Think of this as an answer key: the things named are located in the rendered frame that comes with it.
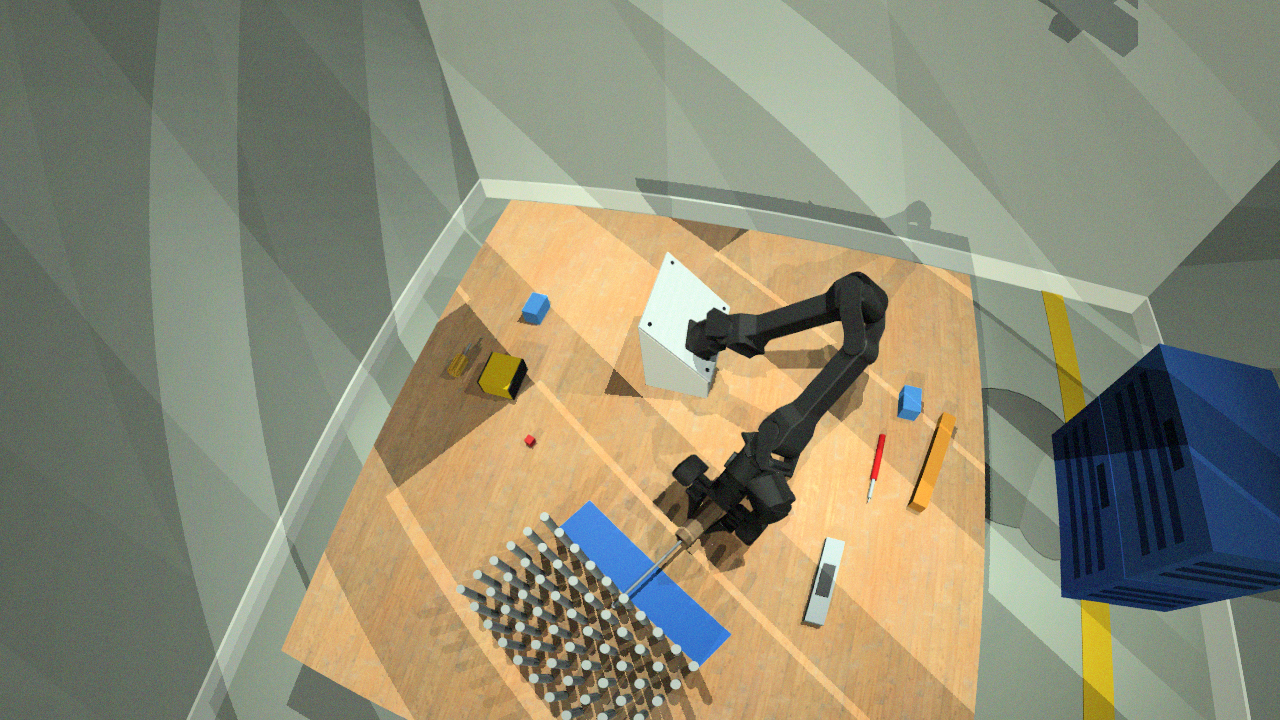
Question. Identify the blue block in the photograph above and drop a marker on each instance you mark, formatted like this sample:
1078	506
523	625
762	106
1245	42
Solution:
909	402
536	308

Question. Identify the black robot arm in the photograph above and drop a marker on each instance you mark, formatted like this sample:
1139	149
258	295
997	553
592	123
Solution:
854	299

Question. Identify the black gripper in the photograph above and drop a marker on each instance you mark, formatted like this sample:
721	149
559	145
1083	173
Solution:
725	492

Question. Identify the red-handled screwdriver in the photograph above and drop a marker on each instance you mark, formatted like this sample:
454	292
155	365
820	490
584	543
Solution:
876	465

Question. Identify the light grey flat bar with dark inset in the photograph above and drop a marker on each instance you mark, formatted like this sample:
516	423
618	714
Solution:
824	583

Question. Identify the blue flat strip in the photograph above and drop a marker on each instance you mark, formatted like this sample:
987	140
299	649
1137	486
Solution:
684	621

